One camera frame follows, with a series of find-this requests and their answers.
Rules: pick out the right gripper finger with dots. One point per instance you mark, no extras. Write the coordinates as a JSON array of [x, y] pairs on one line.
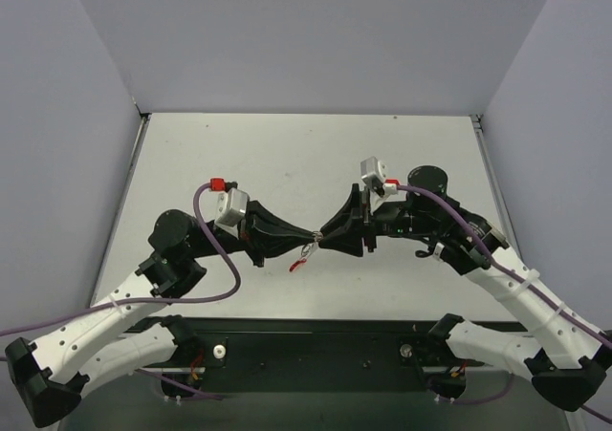
[[349, 217], [349, 243]]

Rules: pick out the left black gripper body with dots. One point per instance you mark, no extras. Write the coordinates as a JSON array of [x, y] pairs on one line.
[[253, 235]]

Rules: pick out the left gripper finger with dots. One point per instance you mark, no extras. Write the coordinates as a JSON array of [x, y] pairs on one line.
[[265, 246], [261, 222]]

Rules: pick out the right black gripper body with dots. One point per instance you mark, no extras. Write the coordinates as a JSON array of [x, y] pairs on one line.
[[365, 223]]

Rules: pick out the silver keyring with red tag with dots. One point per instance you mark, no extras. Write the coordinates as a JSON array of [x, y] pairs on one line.
[[307, 251]]

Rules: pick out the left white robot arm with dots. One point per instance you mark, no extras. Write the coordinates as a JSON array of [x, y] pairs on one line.
[[53, 373]]

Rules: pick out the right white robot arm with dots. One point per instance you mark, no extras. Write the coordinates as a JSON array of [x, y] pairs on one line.
[[565, 358]]

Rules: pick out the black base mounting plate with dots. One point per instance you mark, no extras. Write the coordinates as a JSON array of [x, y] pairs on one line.
[[318, 356]]

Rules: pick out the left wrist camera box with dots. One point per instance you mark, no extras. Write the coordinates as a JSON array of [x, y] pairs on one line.
[[232, 205]]

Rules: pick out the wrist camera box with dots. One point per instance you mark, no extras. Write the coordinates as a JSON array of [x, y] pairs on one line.
[[232, 205], [373, 176]]

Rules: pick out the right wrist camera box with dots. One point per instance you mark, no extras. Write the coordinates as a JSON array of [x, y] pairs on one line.
[[373, 176]]

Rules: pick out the aluminium frame rail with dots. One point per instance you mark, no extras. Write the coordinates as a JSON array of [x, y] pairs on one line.
[[501, 207]]

